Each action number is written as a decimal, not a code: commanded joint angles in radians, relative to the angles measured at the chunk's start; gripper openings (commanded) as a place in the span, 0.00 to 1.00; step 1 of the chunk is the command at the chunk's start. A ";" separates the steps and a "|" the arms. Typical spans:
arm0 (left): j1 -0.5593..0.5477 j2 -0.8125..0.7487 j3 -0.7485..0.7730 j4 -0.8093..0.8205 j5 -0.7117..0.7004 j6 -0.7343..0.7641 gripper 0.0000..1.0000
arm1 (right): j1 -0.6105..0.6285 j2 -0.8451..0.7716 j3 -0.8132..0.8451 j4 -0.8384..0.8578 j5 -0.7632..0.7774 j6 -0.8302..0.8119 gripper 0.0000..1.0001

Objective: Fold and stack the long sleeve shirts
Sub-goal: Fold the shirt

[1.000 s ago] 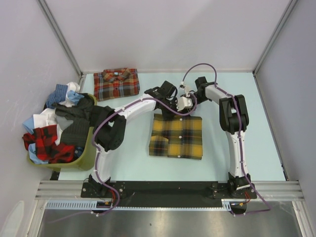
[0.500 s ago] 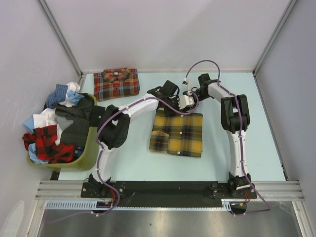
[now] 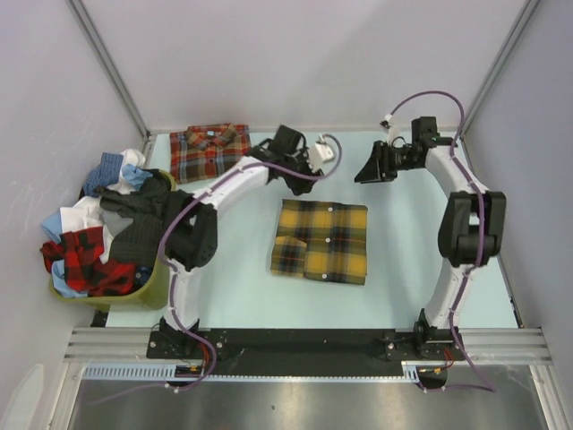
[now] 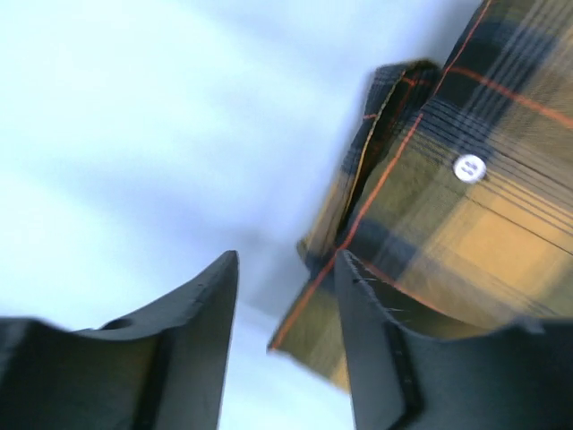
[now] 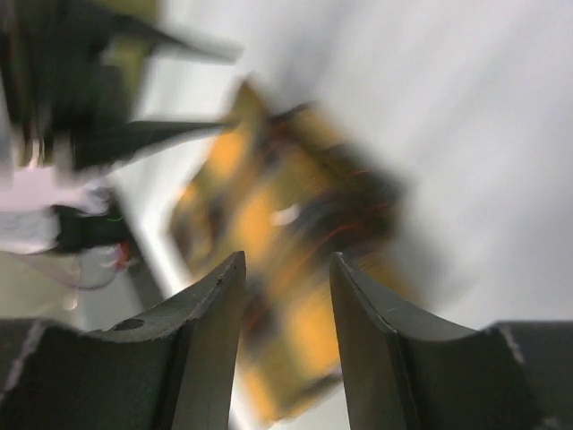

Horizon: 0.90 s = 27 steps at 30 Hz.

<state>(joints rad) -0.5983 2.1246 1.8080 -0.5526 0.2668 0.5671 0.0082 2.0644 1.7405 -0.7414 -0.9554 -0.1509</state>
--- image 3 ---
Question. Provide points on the aluminium corner post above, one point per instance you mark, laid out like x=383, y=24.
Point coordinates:
x=524, y=17
x=107, y=63

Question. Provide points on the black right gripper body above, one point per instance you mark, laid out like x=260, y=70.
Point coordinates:
x=392, y=161

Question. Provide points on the olive green laundry bin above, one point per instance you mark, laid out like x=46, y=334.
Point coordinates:
x=153, y=295

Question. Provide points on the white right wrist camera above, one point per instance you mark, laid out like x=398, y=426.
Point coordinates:
x=392, y=131

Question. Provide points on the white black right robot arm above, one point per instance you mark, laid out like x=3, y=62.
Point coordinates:
x=470, y=233

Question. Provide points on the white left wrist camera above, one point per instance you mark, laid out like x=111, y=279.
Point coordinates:
x=322, y=152

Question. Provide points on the red black buffalo plaid shirt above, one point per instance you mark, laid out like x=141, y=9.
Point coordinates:
x=77, y=270

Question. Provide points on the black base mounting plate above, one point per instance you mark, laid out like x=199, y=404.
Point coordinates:
x=319, y=353

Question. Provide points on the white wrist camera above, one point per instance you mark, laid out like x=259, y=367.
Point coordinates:
x=392, y=131
x=322, y=152

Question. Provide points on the aluminium frame front rail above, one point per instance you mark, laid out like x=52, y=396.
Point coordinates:
x=501, y=346

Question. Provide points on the blue patterned shirt in bin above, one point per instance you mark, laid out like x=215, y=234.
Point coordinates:
x=104, y=174

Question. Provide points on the white shirt in bin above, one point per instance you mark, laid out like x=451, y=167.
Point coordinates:
x=87, y=212

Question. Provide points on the yellow plaid long sleeve shirt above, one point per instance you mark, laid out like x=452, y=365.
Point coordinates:
x=321, y=241

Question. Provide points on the aluminium left corner post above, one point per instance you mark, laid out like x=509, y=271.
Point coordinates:
x=107, y=63

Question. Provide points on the light blue shirt in bin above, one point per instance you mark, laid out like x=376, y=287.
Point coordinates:
x=106, y=244

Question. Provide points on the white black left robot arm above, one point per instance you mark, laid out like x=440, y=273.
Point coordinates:
x=190, y=237

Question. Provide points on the aluminium right corner post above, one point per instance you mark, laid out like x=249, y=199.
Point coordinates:
x=524, y=17

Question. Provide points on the white slotted cable duct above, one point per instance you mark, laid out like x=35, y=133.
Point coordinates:
x=175, y=374

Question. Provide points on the folded red plaid shirt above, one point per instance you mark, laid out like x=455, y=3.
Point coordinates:
x=203, y=152

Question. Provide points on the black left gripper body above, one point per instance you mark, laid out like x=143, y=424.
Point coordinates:
x=296, y=183

